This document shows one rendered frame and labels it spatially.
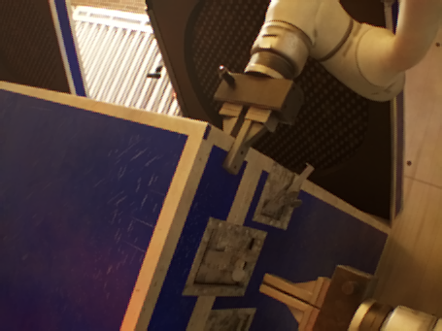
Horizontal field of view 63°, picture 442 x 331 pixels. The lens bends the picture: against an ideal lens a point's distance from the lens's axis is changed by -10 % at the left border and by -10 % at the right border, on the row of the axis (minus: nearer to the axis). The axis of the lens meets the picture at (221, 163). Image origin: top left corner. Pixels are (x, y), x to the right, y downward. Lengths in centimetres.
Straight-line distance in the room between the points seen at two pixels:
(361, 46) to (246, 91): 21
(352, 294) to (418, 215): 134
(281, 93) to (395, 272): 136
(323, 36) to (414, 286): 138
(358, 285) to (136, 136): 40
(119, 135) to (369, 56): 43
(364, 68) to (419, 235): 125
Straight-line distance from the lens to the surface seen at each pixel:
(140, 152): 62
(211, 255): 65
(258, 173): 66
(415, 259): 185
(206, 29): 166
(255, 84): 62
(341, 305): 54
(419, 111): 193
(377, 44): 69
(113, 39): 373
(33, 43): 243
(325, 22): 68
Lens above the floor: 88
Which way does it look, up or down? 4 degrees up
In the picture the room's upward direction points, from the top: 20 degrees clockwise
